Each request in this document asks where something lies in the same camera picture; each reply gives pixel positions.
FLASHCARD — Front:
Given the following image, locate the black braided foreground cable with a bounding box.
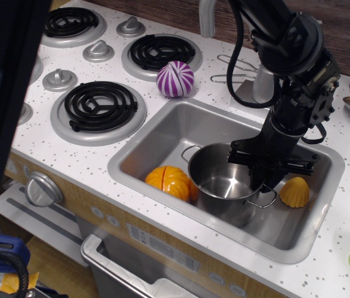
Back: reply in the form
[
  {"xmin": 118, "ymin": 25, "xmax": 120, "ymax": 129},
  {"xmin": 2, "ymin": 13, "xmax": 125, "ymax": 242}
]
[{"xmin": 0, "ymin": 250, "xmax": 30, "ymax": 298}]

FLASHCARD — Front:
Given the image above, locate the purple striped toy onion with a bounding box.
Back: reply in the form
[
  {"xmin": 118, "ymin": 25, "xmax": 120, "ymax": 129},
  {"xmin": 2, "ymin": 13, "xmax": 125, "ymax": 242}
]
[{"xmin": 156, "ymin": 61, "xmax": 195, "ymax": 98}]

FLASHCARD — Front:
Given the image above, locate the yellow toy corn piece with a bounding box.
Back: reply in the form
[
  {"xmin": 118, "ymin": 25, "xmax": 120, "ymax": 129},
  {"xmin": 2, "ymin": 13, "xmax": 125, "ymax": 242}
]
[{"xmin": 279, "ymin": 177, "xmax": 310, "ymax": 208}]

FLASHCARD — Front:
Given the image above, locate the grey dishwasher door handle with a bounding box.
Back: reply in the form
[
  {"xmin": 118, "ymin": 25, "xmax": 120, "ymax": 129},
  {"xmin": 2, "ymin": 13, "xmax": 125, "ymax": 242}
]
[{"xmin": 80, "ymin": 234, "xmax": 195, "ymax": 297}]

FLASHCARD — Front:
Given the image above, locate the front black stove burner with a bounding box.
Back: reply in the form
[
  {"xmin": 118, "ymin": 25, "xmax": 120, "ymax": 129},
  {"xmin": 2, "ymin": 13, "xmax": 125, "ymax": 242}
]
[{"xmin": 50, "ymin": 81, "xmax": 147, "ymax": 147}]

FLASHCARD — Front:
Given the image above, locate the back right stove burner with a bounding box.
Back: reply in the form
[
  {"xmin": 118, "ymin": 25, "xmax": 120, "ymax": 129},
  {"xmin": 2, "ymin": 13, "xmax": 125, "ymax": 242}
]
[{"xmin": 121, "ymin": 34, "xmax": 203, "ymax": 82}]

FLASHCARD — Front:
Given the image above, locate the silver toy faucet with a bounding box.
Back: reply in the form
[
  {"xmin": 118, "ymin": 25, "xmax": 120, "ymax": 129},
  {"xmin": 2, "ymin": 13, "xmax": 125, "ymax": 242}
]
[{"xmin": 199, "ymin": 1, "xmax": 281, "ymax": 109}]

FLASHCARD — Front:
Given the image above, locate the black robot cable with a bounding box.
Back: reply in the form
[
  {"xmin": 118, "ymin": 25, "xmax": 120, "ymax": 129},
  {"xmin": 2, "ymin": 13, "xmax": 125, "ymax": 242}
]
[{"xmin": 226, "ymin": 0, "xmax": 280, "ymax": 109}]

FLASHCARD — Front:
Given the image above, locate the silver stove knob lower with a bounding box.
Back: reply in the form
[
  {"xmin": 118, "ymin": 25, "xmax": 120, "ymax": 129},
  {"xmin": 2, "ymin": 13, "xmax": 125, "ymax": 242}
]
[{"xmin": 42, "ymin": 68, "xmax": 78, "ymax": 92}]

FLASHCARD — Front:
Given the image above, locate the silver wire whisk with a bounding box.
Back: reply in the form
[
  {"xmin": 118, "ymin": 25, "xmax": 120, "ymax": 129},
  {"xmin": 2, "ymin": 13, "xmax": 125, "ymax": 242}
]
[{"xmin": 210, "ymin": 59, "xmax": 258, "ymax": 83}]

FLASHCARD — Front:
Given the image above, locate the blue clamp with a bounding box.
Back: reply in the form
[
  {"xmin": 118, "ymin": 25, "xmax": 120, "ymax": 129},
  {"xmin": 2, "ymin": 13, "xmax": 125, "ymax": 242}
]
[{"xmin": 0, "ymin": 234, "xmax": 30, "ymax": 273}]

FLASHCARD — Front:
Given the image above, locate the stainless steel pot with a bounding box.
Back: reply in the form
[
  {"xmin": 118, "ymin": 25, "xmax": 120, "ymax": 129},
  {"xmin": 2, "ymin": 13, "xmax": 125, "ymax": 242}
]
[{"xmin": 181, "ymin": 143, "xmax": 277, "ymax": 228}]

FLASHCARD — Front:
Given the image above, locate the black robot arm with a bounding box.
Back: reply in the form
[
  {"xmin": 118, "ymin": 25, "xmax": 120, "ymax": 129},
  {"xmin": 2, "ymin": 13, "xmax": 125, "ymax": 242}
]
[{"xmin": 226, "ymin": 1, "xmax": 340, "ymax": 192}]

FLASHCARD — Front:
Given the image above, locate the white oven door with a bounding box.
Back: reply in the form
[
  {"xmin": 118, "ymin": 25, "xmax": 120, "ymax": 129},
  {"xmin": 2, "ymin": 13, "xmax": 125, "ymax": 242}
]
[{"xmin": 0, "ymin": 183, "xmax": 88, "ymax": 268}]

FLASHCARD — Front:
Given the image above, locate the silver stove knob top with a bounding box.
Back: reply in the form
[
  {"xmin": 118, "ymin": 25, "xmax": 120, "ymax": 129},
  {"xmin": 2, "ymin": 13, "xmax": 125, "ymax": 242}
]
[{"xmin": 116, "ymin": 16, "xmax": 146, "ymax": 38}]

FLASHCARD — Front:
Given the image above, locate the silver stove knob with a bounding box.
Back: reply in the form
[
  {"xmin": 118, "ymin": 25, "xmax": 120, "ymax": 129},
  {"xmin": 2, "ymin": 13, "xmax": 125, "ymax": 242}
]
[
  {"xmin": 42, "ymin": 68, "xmax": 78, "ymax": 92},
  {"xmin": 116, "ymin": 16, "xmax": 146, "ymax": 38},
  {"xmin": 83, "ymin": 40, "xmax": 115, "ymax": 63},
  {"xmin": 17, "ymin": 103, "xmax": 33, "ymax": 125}
]

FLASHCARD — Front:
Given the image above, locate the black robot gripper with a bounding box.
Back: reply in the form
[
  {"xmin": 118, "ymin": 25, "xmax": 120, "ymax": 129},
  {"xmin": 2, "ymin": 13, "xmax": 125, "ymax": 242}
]
[{"xmin": 228, "ymin": 102, "xmax": 320, "ymax": 192}]

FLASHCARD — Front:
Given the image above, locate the silver sink basin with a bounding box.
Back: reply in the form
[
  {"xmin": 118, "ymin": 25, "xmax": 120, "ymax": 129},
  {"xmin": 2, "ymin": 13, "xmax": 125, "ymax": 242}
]
[{"xmin": 108, "ymin": 99, "xmax": 345, "ymax": 264}]

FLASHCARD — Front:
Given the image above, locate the silver oven dial knob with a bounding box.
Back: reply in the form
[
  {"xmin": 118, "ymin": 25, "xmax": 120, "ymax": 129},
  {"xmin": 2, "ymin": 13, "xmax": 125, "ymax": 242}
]
[{"xmin": 25, "ymin": 171, "xmax": 64, "ymax": 207}]

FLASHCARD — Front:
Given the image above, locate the silver stove knob middle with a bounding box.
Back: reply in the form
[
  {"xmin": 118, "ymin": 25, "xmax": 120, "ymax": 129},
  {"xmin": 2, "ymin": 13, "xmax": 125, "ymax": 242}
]
[{"xmin": 83, "ymin": 40, "xmax": 115, "ymax": 63}]

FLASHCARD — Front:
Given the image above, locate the left edge stove burner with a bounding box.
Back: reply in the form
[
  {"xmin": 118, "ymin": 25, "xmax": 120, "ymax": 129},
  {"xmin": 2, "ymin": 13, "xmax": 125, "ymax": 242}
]
[{"xmin": 29, "ymin": 55, "xmax": 44, "ymax": 85}]

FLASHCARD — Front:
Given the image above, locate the silver stove knob left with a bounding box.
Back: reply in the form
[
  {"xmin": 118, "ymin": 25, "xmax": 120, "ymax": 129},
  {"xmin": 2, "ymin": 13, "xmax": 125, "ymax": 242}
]
[{"xmin": 17, "ymin": 103, "xmax": 33, "ymax": 125}]

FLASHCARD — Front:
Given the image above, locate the orange toy pumpkin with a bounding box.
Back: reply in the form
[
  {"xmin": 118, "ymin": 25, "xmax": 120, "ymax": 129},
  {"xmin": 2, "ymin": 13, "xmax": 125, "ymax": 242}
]
[{"xmin": 144, "ymin": 165, "xmax": 199, "ymax": 202}]

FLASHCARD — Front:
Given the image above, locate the back left stove burner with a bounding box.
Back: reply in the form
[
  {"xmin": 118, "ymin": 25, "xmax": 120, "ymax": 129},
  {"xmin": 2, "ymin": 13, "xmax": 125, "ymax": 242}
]
[{"xmin": 41, "ymin": 7, "xmax": 107, "ymax": 48}]

